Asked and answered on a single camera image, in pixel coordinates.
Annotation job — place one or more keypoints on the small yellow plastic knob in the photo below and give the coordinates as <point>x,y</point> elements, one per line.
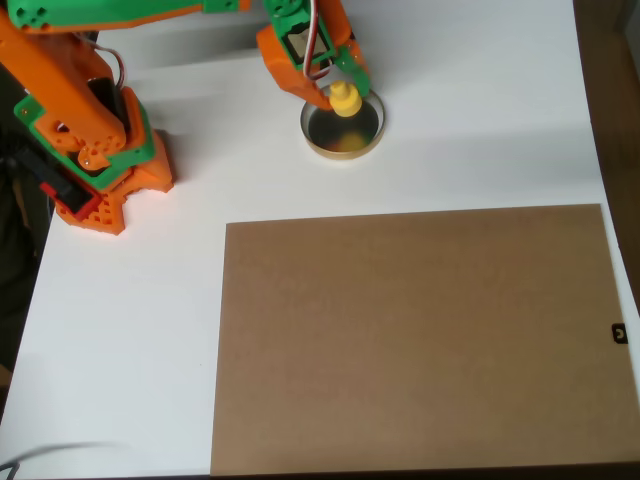
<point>345,100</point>

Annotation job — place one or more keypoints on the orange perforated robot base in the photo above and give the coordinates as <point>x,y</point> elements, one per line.
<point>150,175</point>

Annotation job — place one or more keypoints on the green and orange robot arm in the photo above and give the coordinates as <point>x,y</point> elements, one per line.
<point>50,75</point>

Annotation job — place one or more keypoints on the round dish with dark bottom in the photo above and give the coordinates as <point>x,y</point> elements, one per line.
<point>330,135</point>

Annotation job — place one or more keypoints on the black and red table clamp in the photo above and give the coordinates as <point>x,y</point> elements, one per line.
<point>55,180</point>

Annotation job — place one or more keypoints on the brown fibreboard panel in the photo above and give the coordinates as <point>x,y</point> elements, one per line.
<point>425,340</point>

